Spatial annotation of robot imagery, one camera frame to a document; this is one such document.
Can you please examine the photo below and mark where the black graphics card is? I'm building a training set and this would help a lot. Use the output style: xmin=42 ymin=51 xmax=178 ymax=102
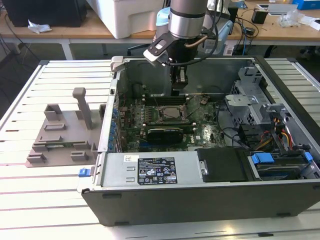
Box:
xmin=146 ymin=127 xmax=185 ymax=145

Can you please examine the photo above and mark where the black round component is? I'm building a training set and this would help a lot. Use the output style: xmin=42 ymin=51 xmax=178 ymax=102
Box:
xmin=131 ymin=82 xmax=146 ymax=98

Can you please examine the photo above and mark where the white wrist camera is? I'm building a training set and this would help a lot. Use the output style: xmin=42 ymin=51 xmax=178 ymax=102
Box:
xmin=142 ymin=32 xmax=177 ymax=67

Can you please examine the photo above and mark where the open black PC case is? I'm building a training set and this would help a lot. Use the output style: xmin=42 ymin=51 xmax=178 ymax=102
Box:
xmin=76 ymin=54 xmax=320 ymax=227

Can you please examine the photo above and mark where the black speaker box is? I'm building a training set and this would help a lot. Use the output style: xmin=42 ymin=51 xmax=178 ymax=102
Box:
xmin=226 ymin=6 xmax=240 ymax=36

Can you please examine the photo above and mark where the thin black wire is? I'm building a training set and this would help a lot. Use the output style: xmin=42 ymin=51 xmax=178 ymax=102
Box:
xmin=206 ymin=84 xmax=228 ymax=96

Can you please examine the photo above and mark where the CPU socket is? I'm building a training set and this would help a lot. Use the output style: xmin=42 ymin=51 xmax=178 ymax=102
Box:
xmin=157 ymin=104 xmax=188 ymax=124

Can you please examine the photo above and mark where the grey power supply unit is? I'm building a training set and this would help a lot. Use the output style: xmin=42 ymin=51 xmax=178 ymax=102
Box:
xmin=99 ymin=151 xmax=201 ymax=188

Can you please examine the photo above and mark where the silver metal drive cage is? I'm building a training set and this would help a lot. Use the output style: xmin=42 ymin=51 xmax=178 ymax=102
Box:
xmin=223 ymin=66 xmax=288 ymax=131

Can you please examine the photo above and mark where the small black adapter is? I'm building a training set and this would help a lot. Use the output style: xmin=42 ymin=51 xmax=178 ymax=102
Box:
xmin=242 ymin=26 xmax=256 ymax=38

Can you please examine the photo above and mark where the silver flat box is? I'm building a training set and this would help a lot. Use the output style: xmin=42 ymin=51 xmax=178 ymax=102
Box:
xmin=267 ymin=3 xmax=300 ymax=16

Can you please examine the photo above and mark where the white label plate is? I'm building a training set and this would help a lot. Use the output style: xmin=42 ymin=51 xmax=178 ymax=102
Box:
xmin=223 ymin=44 xmax=236 ymax=56

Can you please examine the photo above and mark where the grey parts rack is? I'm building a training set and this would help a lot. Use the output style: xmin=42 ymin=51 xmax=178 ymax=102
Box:
xmin=24 ymin=87 xmax=108 ymax=168

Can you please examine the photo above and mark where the thick black cable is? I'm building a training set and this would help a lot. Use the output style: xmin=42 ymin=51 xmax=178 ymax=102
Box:
xmin=215 ymin=99 xmax=253 ymax=152

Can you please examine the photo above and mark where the large white box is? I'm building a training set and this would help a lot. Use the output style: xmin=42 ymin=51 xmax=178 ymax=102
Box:
xmin=93 ymin=0 xmax=172 ymax=40

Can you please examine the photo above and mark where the grey case latch handle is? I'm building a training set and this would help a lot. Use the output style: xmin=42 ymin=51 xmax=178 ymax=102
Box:
xmin=110 ymin=55 xmax=125 ymax=73

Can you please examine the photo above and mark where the blue hanging cable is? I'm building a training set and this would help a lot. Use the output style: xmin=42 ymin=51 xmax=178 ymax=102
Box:
xmin=239 ymin=18 xmax=252 ymax=56

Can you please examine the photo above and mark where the small black box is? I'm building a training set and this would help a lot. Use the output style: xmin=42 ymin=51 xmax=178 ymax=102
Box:
xmin=251 ymin=8 xmax=269 ymax=25

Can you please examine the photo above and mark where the clear plastic bag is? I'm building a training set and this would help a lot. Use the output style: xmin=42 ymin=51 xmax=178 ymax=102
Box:
xmin=277 ymin=10 xmax=306 ymax=29

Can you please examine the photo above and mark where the blue cardboard box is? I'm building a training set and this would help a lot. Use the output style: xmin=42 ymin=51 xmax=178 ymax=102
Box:
xmin=291 ymin=0 xmax=320 ymax=11

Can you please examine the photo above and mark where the thin metal locking lever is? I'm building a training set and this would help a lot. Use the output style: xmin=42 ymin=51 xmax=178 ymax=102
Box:
xmin=186 ymin=104 xmax=202 ymax=118
xmin=151 ymin=94 xmax=162 ymax=113

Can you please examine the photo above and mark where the white paper sheet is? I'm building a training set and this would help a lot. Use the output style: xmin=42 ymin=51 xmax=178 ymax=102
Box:
xmin=297 ymin=15 xmax=320 ymax=32

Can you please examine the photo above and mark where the black plastic bay cover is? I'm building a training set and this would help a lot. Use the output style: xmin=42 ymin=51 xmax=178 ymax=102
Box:
xmin=194 ymin=147 xmax=252 ymax=183

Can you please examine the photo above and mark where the hard disk in blue carrier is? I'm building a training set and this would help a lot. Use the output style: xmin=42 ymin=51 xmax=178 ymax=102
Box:
xmin=248 ymin=151 xmax=313 ymax=181

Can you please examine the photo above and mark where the green RAM stick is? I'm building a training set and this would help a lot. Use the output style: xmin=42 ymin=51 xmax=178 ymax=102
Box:
xmin=46 ymin=141 xmax=87 ymax=149

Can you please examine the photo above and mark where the wooden desk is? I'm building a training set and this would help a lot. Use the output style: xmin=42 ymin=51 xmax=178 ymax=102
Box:
xmin=0 ymin=2 xmax=320 ymax=61

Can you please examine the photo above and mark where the large black box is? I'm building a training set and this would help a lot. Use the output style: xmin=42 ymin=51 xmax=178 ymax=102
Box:
xmin=4 ymin=0 xmax=87 ymax=28

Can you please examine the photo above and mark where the RAM slot with white clips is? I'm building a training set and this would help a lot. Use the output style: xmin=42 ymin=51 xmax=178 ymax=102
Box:
xmin=142 ymin=95 xmax=190 ymax=99
xmin=142 ymin=100 xmax=190 ymax=104
xmin=142 ymin=122 xmax=196 ymax=127
xmin=142 ymin=126 xmax=196 ymax=131

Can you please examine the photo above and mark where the yellow red wire bundle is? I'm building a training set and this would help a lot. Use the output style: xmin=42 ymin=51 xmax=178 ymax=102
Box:
xmin=258 ymin=116 xmax=295 ymax=151

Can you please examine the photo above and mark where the green motherboard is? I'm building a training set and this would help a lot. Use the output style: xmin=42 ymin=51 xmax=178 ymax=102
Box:
xmin=116 ymin=94 xmax=227 ymax=154

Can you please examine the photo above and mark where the crumpled white paper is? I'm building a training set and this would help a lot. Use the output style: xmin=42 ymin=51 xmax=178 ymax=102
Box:
xmin=27 ymin=19 xmax=53 ymax=35

